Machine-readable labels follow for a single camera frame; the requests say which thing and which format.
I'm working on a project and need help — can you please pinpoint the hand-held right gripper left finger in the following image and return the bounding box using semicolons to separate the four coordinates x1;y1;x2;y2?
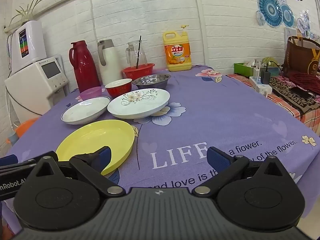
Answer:
31;146;126;198

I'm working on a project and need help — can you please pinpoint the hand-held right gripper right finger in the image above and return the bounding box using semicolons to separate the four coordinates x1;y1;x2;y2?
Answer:
192;146;295;197

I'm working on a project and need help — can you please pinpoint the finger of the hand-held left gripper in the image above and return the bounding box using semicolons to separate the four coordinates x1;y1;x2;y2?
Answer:
0;151;59;167

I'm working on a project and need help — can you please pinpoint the red bowl with white inside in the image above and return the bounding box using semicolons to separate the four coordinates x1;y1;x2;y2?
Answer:
105;78;132;98

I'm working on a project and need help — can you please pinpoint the yellow plastic plate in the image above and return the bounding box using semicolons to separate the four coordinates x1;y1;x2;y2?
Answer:
55;119;135;176

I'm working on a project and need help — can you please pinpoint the orange plastic stool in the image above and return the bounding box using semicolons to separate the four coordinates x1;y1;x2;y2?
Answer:
14;117;40;137

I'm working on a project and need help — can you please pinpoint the purple floral tablecloth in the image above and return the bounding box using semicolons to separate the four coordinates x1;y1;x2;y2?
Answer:
4;65;320;230

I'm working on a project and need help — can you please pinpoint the white plate with blue rim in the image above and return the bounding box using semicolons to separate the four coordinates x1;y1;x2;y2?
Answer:
61;96;111;125

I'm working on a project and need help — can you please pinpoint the white floral plate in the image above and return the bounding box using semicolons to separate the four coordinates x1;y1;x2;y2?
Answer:
107;88;170;120

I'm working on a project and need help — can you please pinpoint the purple plastic bowl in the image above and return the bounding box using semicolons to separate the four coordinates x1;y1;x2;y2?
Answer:
79;86;102;102

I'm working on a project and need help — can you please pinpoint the white machine with screen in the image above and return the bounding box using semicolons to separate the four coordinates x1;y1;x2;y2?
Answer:
5;56;69;117

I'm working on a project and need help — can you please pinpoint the white power strip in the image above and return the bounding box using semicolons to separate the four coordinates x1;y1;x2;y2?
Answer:
249;76;273;96

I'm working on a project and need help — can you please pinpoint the red plastic colander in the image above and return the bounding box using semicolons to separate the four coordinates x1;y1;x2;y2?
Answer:
122;63;155;80

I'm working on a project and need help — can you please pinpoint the stainless steel bowl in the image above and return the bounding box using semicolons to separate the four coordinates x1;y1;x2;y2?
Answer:
132;74;171;90

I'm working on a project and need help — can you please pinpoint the red thermos jug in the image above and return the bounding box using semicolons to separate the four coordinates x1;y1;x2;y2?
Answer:
69;40;101;93

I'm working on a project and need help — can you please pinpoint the white thermos jug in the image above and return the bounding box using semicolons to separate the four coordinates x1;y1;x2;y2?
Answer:
97;39;125;86

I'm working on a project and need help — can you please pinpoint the green box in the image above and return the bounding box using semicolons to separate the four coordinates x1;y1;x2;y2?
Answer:
234;61;281;78

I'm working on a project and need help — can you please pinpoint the brown patterned cloth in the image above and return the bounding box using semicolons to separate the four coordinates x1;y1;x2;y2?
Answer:
269;76;320;114

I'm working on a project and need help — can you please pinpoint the black charger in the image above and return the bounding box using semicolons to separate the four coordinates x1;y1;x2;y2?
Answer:
260;69;272;85

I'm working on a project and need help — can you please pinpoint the orange plaid tablecloth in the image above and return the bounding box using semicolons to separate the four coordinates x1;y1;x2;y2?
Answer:
226;74;320;132

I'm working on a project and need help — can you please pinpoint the black smartphone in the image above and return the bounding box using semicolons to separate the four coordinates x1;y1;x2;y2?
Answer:
289;86;316;101

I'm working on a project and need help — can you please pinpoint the clear glass pitcher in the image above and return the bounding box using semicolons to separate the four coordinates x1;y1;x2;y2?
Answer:
126;41;148;68

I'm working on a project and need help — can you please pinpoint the yellow dish soap bottle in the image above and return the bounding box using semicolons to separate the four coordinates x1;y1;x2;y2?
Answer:
163;25;192;72

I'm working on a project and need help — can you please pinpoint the black stirring stick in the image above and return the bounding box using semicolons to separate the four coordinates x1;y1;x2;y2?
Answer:
136;35;142;69

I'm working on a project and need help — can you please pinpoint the dark red knitted yarn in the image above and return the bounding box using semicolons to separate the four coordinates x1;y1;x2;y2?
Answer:
285;71;320;98

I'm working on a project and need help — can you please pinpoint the white water purifier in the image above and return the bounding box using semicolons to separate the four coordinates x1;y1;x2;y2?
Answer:
7;20;47;74

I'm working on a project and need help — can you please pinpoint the brown paper bag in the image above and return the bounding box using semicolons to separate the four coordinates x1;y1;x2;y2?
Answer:
282;36;320;78

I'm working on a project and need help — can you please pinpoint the green potted plant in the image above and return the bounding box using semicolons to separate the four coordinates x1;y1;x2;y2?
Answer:
9;0;46;27

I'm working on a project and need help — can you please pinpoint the cluster of blue paper fans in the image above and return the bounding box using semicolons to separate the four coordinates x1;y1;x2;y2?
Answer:
255;0;312;39

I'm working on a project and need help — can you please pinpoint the black charger cable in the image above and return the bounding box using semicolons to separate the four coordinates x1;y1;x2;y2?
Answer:
265;60;284;76

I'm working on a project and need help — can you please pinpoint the white wall cable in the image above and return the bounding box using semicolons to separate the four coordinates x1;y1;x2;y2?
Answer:
88;0;99;41

